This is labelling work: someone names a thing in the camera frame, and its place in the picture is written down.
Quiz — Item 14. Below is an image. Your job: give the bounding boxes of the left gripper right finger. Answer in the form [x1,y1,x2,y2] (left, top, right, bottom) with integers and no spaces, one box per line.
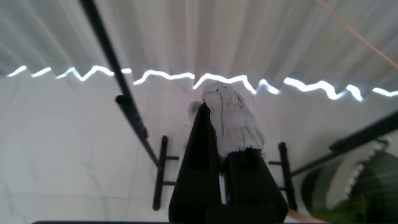
[224,148,289,223]

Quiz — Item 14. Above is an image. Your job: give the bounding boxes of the black clothes rack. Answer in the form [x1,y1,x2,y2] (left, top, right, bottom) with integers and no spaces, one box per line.
[79,0,398,212]

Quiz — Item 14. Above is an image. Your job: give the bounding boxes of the pale grey shorts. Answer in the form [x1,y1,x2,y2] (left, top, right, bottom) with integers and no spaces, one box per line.
[187,81,269,162]

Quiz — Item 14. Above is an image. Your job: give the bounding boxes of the white laundry basket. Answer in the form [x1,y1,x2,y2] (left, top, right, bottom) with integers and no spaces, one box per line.
[300,138,398,224]

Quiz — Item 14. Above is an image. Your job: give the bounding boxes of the green garment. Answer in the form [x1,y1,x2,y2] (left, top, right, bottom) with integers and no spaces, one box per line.
[310,197,369,224]

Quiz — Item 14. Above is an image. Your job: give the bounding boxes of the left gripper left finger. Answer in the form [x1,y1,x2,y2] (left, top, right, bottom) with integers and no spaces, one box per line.
[169,102,223,223]

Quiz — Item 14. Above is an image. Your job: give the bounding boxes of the pink clothes hanger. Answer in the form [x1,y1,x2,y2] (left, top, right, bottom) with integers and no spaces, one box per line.
[317,0,398,71]
[287,210,327,223]

